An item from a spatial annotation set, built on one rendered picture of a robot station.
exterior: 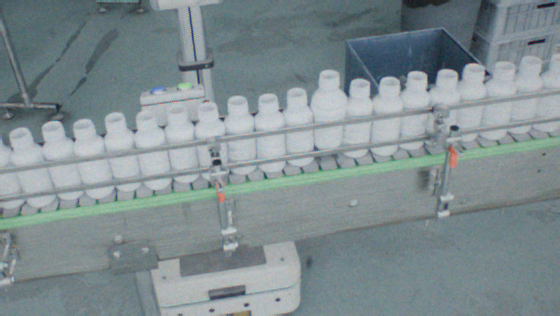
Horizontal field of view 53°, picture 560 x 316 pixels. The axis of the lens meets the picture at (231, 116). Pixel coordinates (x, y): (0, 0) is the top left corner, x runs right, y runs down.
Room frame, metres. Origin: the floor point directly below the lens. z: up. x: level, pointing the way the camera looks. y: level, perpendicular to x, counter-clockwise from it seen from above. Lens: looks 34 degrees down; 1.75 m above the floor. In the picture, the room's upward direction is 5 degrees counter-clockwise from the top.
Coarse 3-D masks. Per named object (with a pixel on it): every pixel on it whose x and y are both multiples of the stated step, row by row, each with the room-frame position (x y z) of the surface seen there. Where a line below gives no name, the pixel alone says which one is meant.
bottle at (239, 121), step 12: (240, 96) 0.93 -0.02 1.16; (240, 108) 0.90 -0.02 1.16; (228, 120) 0.91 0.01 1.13; (240, 120) 0.90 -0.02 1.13; (252, 120) 0.91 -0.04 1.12; (228, 132) 0.90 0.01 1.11; (240, 132) 0.89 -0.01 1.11; (252, 132) 0.90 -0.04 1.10; (228, 144) 0.90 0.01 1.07; (240, 144) 0.89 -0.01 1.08; (252, 144) 0.90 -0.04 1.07; (240, 156) 0.89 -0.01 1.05; (252, 156) 0.89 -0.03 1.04; (240, 168) 0.89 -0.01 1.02; (252, 168) 0.89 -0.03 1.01
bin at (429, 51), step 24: (360, 48) 1.54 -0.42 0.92; (384, 48) 1.55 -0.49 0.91; (408, 48) 1.55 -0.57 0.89; (432, 48) 1.56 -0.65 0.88; (456, 48) 1.46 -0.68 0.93; (360, 72) 1.40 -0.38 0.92; (384, 72) 1.55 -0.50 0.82; (408, 72) 1.55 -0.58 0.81; (432, 72) 1.56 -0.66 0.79; (456, 72) 1.43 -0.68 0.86
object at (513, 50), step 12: (480, 36) 2.85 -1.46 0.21; (528, 36) 2.79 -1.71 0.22; (540, 36) 2.81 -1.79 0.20; (552, 36) 2.83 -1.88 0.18; (480, 48) 2.84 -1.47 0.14; (492, 48) 2.76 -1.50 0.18; (504, 48) 2.78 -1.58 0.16; (516, 48) 2.79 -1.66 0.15; (528, 48) 2.81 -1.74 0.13; (540, 48) 2.82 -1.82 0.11; (552, 48) 2.83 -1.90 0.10; (480, 60) 2.83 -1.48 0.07; (492, 60) 2.76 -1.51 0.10; (504, 60) 2.78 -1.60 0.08; (516, 60) 2.79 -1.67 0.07; (492, 72) 2.76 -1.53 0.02
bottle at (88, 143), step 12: (84, 120) 0.90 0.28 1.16; (84, 132) 0.87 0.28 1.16; (84, 144) 0.86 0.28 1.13; (96, 144) 0.87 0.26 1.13; (84, 168) 0.86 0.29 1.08; (96, 168) 0.86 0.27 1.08; (108, 168) 0.88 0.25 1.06; (84, 180) 0.86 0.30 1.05; (96, 180) 0.85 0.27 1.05; (108, 180) 0.87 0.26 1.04; (96, 192) 0.85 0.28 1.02; (108, 192) 0.86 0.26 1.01
